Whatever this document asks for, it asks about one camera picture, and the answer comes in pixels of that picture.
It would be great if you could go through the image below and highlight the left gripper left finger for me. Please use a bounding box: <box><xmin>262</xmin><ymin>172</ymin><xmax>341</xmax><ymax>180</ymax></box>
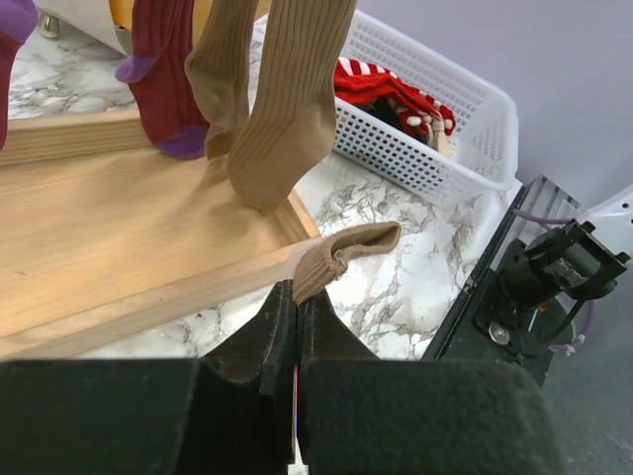
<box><xmin>1</xmin><ymin>280</ymin><xmax>297</xmax><ymax>474</ymax></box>

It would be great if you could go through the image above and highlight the toy drawer cabinet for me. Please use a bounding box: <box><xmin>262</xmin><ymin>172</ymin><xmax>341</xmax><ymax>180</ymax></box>
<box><xmin>34</xmin><ymin>0</ymin><xmax>132</xmax><ymax>55</ymax></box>

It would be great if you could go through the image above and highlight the maroon striped sock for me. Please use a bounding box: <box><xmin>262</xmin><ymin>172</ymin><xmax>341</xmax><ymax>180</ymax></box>
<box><xmin>0</xmin><ymin>0</ymin><xmax>39</xmax><ymax>147</ymax></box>
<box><xmin>116</xmin><ymin>0</ymin><xmax>209</xmax><ymax>159</ymax></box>

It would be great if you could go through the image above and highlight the white plastic basket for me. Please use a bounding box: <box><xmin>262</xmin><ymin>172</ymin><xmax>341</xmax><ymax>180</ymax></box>
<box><xmin>333</xmin><ymin>11</ymin><xmax>518</xmax><ymax>208</ymax></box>

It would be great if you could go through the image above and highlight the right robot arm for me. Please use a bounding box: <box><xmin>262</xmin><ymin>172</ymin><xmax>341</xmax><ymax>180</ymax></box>
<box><xmin>497</xmin><ymin>184</ymin><xmax>632</xmax><ymax>321</ymax></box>

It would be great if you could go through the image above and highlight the brown ribbed sock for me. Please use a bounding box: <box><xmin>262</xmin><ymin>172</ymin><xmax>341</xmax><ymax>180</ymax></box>
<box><xmin>227</xmin><ymin>1</ymin><xmax>356</xmax><ymax>211</ymax></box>
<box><xmin>185</xmin><ymin>0</ymin><xmax>258</xmax><ymax>160</ymax></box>

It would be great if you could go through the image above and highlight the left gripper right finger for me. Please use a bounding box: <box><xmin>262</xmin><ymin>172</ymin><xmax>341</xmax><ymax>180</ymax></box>
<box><xmin>297</xmin><ymin>292</ymin><xmax>566</xmax><ymax>474</ymax></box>

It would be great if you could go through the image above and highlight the wooden hanger rack stand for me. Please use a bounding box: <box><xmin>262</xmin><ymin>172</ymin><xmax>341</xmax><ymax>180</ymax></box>
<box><xmin>1</xmin><ymin>110</ymin><xmax>319</xmax><ymax>359</ymax></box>

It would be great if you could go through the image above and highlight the red white striped sock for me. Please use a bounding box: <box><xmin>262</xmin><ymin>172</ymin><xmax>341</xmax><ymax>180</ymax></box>
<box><xmin>333</xmin><ymin>57</ymin><xmax>456</xmax><ymax>141</ymax></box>

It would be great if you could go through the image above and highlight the beige brown striped sock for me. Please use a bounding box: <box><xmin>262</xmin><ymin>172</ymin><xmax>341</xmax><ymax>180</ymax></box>
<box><xmin>293</xmin><ymin>222</ymin><xmax>402</xmax><ymax>305</ymax></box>

